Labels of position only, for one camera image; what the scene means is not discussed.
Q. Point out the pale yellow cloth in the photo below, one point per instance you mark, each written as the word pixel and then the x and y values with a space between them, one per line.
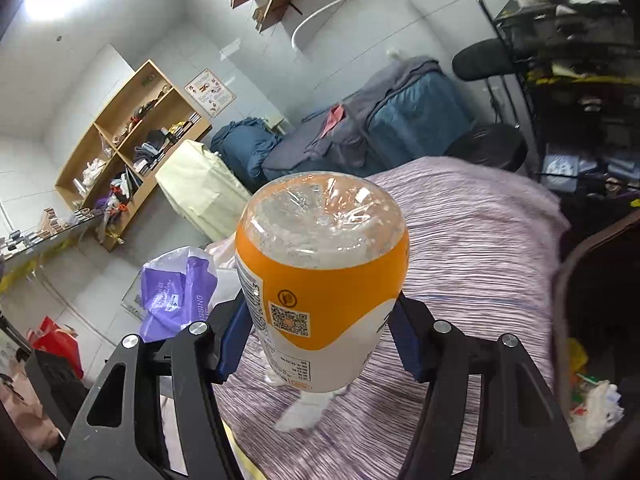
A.
pixel 205 185

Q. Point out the white crumpled wrapper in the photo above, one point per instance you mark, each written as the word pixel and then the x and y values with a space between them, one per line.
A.
pixel 305 412

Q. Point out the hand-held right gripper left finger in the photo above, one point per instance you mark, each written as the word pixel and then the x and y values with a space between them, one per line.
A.
pixel 232 345

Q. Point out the wall poster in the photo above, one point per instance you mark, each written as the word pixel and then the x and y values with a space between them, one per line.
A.
pixel 210 92

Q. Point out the purple plastic bag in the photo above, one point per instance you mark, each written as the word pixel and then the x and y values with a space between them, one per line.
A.
pixel 175 295

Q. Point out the brown trash bin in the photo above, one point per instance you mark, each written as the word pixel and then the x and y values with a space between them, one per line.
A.
pixel 562 285

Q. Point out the white gooseneck lamp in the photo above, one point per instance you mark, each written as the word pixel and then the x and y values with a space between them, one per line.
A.
pixel 325 10

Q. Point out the pink cloth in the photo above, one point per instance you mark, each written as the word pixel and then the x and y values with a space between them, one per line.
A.
pixel 332 119

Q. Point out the red paper bag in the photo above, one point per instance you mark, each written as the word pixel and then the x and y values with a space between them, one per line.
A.
pixel 55 340

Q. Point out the black round stool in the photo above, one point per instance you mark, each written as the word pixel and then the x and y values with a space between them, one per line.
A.
pixel 487 147

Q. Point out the yellow wrapper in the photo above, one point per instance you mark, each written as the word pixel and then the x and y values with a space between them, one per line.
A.
pixel 577 355

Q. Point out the wooden wall cabinet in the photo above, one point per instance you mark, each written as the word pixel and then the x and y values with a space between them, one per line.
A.
pixel 135 150

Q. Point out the blue bedding pile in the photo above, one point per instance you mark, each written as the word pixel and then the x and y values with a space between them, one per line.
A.
pixel 245 147

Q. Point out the black bag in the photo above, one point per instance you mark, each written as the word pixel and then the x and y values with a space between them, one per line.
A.
pixel 55 390

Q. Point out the black trolley cart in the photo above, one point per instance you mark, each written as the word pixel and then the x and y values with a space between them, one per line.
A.
pixel 575 85

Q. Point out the orange label plastic bottle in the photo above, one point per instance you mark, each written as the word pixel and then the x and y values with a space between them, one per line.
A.
pixel 320 285

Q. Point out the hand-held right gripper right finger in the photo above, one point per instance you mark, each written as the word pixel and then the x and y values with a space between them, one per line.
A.
pixel 405 345

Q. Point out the grey blanket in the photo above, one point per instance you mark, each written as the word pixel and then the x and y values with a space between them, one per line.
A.
pixel 370 110

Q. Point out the row of small boxes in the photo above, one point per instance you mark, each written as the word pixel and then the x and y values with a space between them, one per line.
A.
pixel 45 232

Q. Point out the small white object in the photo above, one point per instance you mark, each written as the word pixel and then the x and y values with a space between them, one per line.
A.
pixel 396 54

